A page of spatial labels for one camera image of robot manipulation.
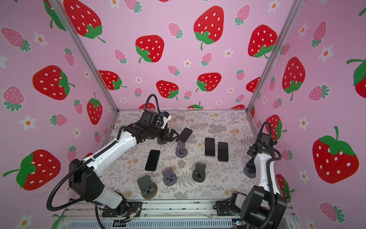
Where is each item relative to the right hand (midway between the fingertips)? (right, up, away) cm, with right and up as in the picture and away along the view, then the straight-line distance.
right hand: (259, 155), depth 81 cm
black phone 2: (-17, 0, +17) cm, 25 cm away
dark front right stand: (-35, -12, +1) cm, 37 cm away
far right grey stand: (-5, -8, +1) cm, 10 cm away
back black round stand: (-62, +5, +21) cm, 65 cm away
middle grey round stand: (-46, 0, +9) cm, 47 cm away
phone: (-45, +10, +22) cm, 51 cm away
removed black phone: (-26, +2, +18) cm, 32 cm away
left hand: (-50, +13, 0) cm, 52 cm away
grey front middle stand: (-52, -13, -1) cm, 54 cm away
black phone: (-66, -6, +12) cm, 67 cm away
